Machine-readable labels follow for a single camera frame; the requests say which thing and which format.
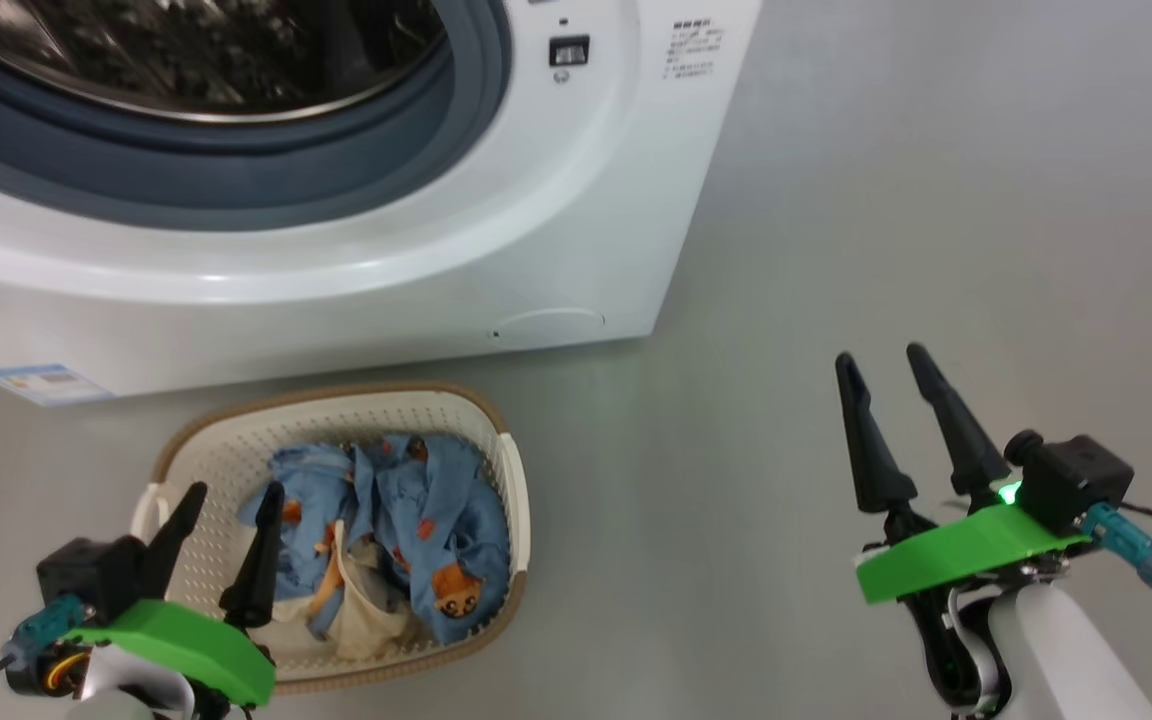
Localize small printed text label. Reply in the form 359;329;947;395
669;18;727;81

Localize blue bear-print garment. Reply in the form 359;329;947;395
239;432;513;646

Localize white front-load washing machine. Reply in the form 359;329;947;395
0;0;765;406

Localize blue energy label sticker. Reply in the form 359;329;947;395
0;363;117;407

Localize round white filter cover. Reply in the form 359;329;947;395
488;308;605;346

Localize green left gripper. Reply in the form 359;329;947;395
61;481;286;709

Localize grey rubber door gasket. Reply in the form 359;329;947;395
0;0;515;233

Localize steel perforated drum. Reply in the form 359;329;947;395
0;0;452;126

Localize cream cloth garment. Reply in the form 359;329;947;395
271;520;412;663

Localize cream perforated laundry basket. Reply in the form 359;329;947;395
129;381;532;696

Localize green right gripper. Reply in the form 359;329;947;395
834;343;1092;606

